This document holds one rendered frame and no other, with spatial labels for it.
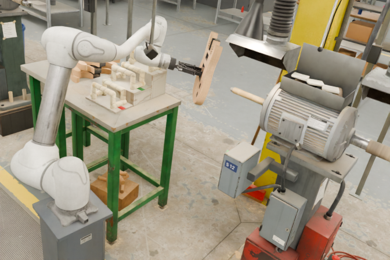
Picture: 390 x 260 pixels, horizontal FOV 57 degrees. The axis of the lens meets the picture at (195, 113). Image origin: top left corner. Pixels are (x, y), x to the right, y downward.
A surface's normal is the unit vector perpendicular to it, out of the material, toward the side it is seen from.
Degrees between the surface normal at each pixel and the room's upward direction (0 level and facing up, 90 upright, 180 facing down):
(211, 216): 0
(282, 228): 90
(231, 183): 90
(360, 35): 90
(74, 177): 70
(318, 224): 0
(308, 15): 90
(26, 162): 64
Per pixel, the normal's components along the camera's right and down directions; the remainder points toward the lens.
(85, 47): -0.15, 0.14
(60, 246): -0.02, 0.46
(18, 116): 0.75, 0.39
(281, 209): -0.62, 0.30
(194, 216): 0.13, -0.88
